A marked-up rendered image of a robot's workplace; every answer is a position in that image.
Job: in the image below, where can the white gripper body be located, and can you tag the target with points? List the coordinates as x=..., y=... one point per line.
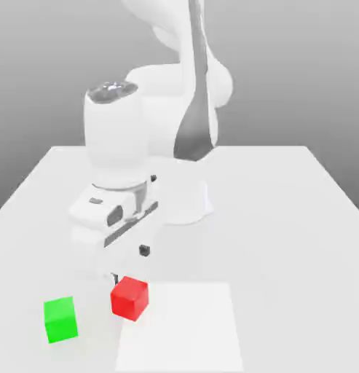
x=123, y=250

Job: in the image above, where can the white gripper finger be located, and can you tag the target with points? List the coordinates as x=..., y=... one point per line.
x=144, y=250
x=114, y=278

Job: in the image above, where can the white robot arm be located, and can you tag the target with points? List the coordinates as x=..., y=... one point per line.
x=115, y=131

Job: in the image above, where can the small red cube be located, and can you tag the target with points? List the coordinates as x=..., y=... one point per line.
x=128, y=300

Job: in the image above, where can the small green cube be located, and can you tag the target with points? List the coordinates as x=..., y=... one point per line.
x=61, y=320

